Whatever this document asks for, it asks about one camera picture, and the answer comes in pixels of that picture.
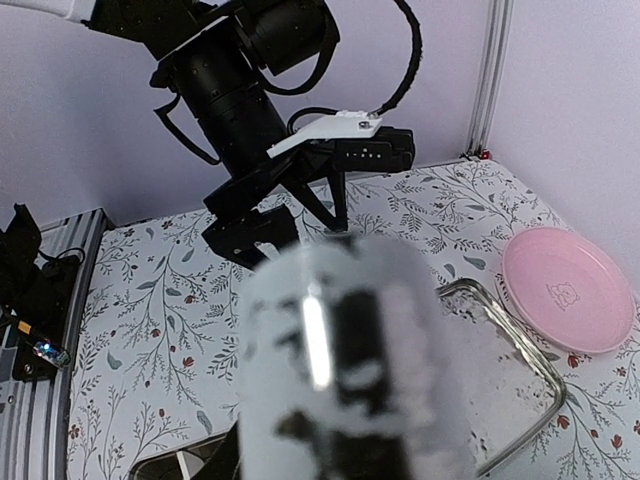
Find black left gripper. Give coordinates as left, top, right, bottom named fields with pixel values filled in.
left=202, top=149, right=351, bottom=269

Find metal tongs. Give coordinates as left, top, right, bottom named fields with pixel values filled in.
left=238, top=236, right=475, bottom=479

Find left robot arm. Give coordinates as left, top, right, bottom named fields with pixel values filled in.
left=83, top=1, right=347, bottom=269

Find pink plate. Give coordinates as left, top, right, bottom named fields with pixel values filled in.
left=501, top=227, right=635, bottom=354

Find silver tin lid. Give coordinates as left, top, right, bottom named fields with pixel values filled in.
left=436, top=278, right=567, bottom=479

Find pink divided cookie tin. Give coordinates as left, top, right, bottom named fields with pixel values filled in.
left=128, top=423, right=242, bottom=480

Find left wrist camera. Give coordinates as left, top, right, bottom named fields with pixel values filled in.
left=266, top=107, right=416, bottom=173

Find left aluminium frame post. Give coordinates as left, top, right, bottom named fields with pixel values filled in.
left=464, top=0, right=515, bottom=158

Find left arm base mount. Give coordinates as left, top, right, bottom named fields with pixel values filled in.
left=1, top=204, right=86, bottom=382

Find front aluminium rail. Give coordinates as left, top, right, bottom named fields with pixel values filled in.
left=1, top=204, right=109, bottom=479

